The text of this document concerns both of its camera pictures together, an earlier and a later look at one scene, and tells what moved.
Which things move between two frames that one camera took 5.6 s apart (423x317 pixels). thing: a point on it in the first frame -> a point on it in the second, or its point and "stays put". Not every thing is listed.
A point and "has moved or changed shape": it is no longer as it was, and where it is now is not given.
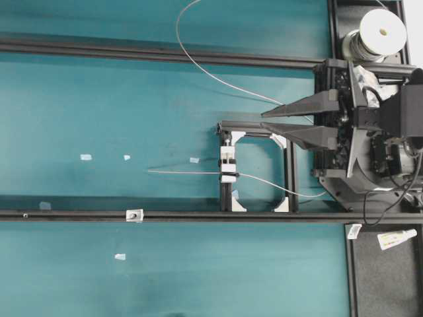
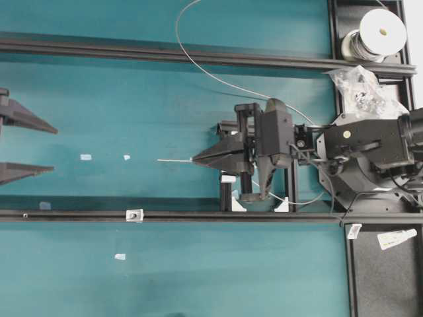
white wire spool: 382,33 stays put
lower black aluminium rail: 219,216 stays put
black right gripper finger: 323,100 -> 229,155
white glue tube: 388,240 stays put
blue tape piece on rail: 45,205 stays put
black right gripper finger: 318,137 -> 238,161
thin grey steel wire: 243,92 has moved or changed shape
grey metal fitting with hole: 134,215 stays put
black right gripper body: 336,74 -> 248,123
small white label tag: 354,231 stays put
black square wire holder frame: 227,127 stays put
